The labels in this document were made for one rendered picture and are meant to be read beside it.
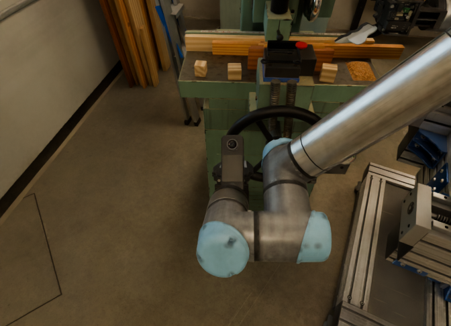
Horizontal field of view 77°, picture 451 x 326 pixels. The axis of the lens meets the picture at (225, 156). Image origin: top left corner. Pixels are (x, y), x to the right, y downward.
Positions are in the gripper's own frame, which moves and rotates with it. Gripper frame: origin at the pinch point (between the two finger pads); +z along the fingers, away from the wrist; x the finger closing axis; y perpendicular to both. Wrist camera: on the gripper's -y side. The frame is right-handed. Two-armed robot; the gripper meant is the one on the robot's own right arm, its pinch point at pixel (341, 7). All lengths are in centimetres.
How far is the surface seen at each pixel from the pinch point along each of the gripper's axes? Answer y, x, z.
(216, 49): -17.2, 17.6, 30.5
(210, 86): -2.2, 23.0, 31.3
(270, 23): -12.1, 7.8, 14.7
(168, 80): -147, 97, 80
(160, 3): -85, 22, 64
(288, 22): -12.0, 7.2, 9.7
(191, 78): -3.6, 21.1, 36.9
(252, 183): -7, 69, 15
